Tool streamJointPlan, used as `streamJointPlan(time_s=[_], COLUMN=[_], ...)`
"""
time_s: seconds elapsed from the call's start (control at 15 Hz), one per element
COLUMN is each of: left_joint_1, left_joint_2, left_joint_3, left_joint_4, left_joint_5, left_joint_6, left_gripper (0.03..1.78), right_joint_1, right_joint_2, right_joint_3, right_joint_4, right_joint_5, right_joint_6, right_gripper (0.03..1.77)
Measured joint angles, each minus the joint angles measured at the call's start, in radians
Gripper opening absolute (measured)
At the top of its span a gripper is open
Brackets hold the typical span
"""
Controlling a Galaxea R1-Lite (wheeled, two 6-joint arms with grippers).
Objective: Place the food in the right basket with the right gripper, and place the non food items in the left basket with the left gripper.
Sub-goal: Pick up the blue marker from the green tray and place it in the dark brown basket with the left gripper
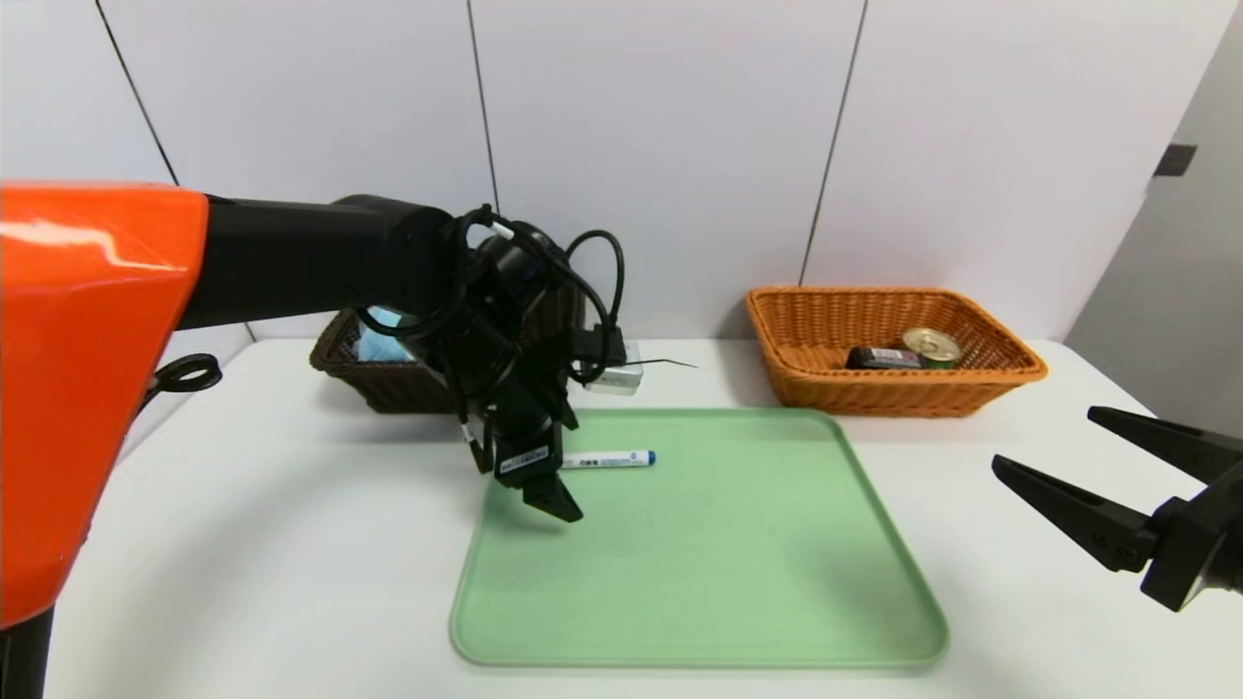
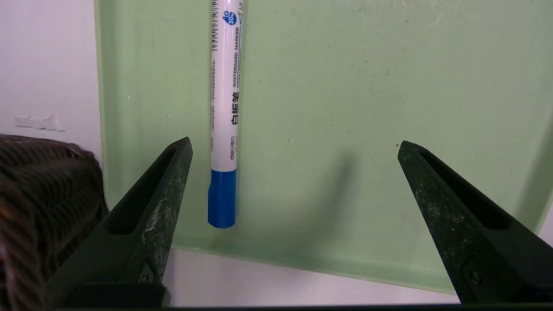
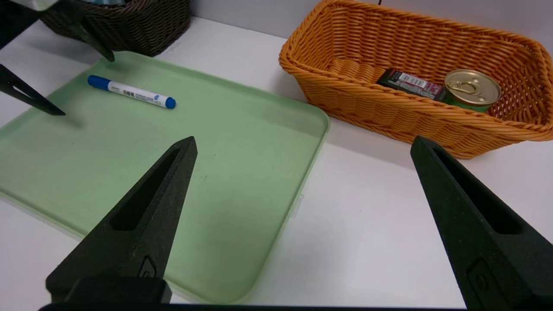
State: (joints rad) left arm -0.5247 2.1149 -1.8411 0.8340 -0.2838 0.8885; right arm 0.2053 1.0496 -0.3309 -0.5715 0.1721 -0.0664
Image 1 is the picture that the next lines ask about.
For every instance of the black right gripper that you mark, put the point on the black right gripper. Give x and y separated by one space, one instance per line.
1187 549

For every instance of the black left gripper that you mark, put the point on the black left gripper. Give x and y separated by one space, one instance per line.
525 455

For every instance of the blue whiteboard marker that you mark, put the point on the blue whiteboard marker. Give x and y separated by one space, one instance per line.
612 459

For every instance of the blue mesh bath loofah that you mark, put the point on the blue mesh bath loofah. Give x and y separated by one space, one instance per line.
379 342

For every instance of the tin can with pull tab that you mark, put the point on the tin can with pull tab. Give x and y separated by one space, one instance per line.
934 345

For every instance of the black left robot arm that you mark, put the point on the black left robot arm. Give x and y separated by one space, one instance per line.
291 252

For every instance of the dark brown wicker basket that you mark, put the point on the dark brown wicker basket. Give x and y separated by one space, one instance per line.
388 388

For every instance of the orange wicker basket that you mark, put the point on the orange wicker basket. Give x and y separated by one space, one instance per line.
874 393

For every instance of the thin black zip tie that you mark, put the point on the thin black zip tie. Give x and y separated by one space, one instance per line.
670 363

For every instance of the green plastic tray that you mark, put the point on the green plastic tray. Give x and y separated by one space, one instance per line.
728 582

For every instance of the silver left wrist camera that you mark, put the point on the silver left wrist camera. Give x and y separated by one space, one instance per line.
621 381

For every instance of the black wall fixture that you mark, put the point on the black wall fixture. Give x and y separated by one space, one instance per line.
1175 162

